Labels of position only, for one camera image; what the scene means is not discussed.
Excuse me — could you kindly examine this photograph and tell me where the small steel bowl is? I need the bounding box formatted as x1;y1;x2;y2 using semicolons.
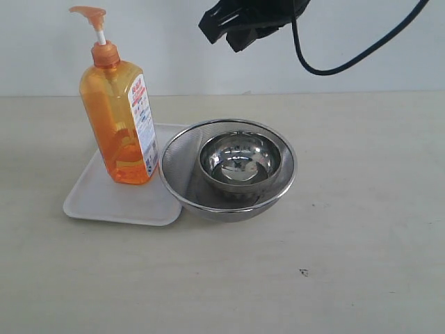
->
198;131;282;194

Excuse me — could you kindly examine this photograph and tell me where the steel mesh colander bowl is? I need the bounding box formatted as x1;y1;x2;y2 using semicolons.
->
159;118;298;223

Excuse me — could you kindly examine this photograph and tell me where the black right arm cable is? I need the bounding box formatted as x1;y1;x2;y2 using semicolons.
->
290;0;430;76

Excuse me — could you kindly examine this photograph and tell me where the orange dish soap pump bottle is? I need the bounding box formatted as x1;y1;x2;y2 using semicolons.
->
69;6;159;185

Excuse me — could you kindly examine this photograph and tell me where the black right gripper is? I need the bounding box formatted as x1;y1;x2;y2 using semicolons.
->
198;0;310;52

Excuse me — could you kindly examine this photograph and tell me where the white rectangular plastic tray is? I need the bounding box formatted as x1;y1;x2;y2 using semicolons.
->
63;122;192;228

